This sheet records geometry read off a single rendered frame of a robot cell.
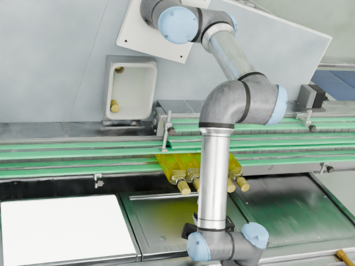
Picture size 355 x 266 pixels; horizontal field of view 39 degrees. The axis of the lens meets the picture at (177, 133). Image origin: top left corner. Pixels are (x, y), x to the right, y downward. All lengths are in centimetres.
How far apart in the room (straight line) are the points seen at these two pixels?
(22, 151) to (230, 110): 80
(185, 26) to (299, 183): 98
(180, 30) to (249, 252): 72
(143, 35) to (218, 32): 33
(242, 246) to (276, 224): 63
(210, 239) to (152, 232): 45
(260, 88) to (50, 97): 85
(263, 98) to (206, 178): 26
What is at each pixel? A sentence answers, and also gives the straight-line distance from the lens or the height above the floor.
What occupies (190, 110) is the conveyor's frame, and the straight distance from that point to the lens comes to 194.
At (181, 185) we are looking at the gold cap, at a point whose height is 114.
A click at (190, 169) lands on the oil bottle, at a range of 180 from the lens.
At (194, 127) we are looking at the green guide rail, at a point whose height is 96.
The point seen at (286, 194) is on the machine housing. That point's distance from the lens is 217.
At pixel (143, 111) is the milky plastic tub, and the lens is 193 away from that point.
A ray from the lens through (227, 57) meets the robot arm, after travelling 152.
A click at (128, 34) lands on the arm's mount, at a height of 78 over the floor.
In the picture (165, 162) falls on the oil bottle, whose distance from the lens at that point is 184.
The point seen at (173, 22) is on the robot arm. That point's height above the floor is 100.
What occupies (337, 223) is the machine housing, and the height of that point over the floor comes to 122.
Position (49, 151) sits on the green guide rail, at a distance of 179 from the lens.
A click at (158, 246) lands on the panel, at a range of 167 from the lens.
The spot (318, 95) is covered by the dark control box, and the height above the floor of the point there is 84.
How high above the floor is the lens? 245
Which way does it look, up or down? 54 degrees down
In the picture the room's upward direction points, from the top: 147 degrees clockwise
